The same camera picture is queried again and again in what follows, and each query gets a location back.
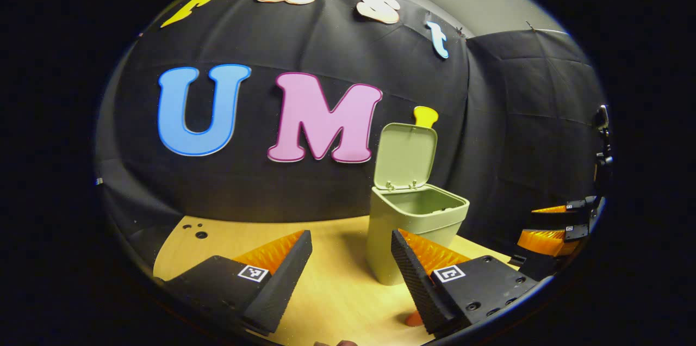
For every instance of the orange pop can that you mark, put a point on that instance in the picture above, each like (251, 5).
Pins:
(414, 320)

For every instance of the green desktop garbage bin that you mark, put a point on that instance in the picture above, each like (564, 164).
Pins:
(391, 226)

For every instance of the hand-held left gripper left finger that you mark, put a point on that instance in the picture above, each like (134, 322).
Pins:
(283, 286)

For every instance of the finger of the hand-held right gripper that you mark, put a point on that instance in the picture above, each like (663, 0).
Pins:
(560, 208)
(544, 241)

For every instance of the wooden desktop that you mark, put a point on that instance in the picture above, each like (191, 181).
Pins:
(337, 291)

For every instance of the black backdrop cloth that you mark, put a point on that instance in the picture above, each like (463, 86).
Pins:
(244, 36)

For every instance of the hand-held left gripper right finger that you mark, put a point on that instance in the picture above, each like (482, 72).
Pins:
(416, 286)

